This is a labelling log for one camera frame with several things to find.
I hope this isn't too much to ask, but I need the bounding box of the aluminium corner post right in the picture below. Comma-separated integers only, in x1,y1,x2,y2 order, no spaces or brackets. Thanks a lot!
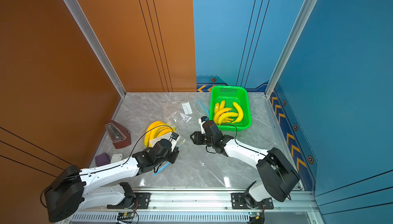
265,0,318,98

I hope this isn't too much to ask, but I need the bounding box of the clear zip bag with bananas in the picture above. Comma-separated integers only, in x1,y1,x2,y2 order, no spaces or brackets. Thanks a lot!
162,99,209,125

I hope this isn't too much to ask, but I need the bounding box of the green circuit board left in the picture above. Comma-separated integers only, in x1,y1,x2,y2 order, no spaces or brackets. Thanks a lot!
117,212,137,223

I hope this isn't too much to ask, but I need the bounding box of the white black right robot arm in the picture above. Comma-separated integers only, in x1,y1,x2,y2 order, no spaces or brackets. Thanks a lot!
190,119,300,209

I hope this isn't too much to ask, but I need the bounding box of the green circuit board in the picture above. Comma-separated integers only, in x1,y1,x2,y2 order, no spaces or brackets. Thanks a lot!
117,212,137,223
248,211,265,224

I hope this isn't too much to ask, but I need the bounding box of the aluminium front rail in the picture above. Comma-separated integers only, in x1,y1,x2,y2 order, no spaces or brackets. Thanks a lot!
59,188,324,224

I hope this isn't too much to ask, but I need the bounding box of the yellow plastic banana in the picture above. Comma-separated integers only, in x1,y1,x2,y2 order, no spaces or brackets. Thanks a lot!
213,100,238,124

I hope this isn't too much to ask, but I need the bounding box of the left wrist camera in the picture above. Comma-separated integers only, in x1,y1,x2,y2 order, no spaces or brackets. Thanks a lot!
168,132,180,151

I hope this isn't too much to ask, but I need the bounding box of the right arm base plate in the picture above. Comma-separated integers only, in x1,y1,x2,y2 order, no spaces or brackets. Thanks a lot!
231,192,274,210

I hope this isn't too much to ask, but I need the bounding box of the aluminium corner post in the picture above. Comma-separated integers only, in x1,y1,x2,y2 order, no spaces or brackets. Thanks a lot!
63,0,126,98
265,0,318,98

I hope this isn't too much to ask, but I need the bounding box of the green plastic perforated basket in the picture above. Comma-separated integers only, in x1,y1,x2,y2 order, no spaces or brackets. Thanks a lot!
209,86,252,132

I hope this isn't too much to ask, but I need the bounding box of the aluminium corner post left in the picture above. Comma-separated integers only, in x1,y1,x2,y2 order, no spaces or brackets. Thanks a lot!
63,0,126,98

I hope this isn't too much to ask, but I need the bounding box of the white earbuds case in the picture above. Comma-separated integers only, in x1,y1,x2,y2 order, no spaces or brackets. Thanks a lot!
111,153,123,164

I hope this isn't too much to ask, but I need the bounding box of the purple small basket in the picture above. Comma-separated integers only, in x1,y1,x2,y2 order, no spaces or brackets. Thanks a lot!
94,152,111,167

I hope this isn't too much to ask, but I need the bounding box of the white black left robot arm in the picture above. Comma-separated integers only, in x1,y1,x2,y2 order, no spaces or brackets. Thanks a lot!
43,139,179,223

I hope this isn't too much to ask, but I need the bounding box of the green circuit board right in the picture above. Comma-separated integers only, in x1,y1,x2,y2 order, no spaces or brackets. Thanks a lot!
248,211,265,224

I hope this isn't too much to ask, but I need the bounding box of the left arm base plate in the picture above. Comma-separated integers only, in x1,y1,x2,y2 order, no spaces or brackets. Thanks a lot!
106,192,151,210

